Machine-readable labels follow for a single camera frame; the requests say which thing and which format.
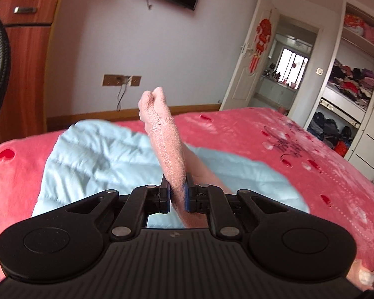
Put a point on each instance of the pink heart print bed blanket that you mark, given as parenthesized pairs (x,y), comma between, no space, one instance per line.
(299,168)

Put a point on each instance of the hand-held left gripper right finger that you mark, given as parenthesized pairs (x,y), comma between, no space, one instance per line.
(188,197)

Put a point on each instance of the pink orange shelf bedding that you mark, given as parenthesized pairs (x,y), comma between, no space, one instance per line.
(364,31)

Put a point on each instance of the light blue down jacket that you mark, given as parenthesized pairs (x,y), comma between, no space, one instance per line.
(90,162)

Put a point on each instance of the white light switch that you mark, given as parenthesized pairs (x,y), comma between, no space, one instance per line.
(319,71)

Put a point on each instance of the white door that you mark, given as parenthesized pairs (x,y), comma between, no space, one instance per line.
(240,84)

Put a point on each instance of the wooden cabinet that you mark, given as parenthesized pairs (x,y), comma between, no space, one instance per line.
(25,53)

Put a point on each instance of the row of kitchen bottles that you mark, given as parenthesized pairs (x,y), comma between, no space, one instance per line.
(272,75)

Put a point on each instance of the kitchen window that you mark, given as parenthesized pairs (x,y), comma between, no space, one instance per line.
(291,65)

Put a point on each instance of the red knot door decoration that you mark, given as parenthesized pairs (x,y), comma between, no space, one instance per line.
(263,34)

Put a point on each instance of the pile of dark clothes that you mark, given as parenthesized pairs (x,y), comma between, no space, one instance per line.
(330,130)

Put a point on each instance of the wooden outlet panel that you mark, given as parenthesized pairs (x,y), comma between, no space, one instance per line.
(112,80)

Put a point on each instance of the white kitchen cabinet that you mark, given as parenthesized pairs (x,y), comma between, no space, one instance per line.
(274,92)

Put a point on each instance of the pile of colourful folded clothes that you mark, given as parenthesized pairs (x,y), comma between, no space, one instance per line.
(352,84)

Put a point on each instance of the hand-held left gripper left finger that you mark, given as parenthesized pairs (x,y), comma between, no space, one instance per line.
(165,197)

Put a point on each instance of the peach quilted garment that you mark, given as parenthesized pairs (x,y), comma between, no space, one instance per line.
(165,137)

